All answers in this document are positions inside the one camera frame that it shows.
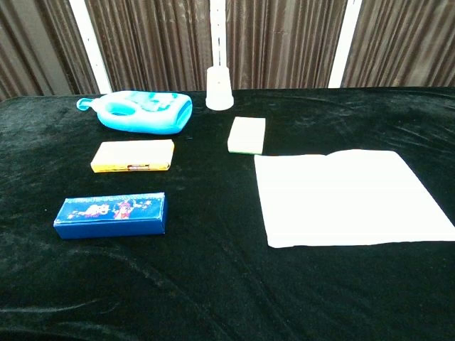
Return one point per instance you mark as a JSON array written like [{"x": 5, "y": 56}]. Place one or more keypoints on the blue detergent pump bottle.
[{"x": 160, "y": 122}]

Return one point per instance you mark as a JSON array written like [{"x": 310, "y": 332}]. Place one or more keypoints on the brown pleated curtain panel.
[
  {"x": 153, "y": 42},
  {"x": 284, "y": 42},
  {"x": 32, "y": 46},
  {"x": 405, "y": 42}
]

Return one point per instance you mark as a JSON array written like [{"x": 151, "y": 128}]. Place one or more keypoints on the blue rectangular snack box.
[{"x": 106, "y": 227}]

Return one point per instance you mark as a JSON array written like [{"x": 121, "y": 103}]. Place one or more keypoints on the black velvet tablecloth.
[{"x": 213, "y": 284}]

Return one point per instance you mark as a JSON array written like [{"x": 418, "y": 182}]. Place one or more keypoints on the white cylindrical container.
[{"x": 219, "y": 89}]

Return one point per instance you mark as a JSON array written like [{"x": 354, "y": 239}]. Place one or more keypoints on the white screen frame post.
[
  {"x": 218, "y": 32},
  {"x": 90, "y": 42},
  {"x": 344, "y": 42}
]

